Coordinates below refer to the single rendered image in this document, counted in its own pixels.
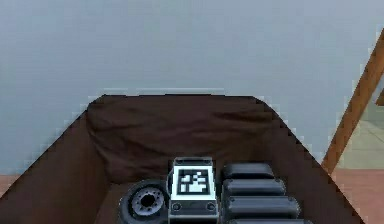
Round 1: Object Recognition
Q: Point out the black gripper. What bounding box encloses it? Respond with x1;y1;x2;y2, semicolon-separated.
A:
118;179;172;224

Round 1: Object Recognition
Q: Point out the dark brown armchair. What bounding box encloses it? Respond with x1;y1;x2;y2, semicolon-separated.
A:
0;94;366;224

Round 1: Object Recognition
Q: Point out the brown wooden door frame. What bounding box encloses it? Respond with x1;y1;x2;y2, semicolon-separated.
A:
320;28;384;176

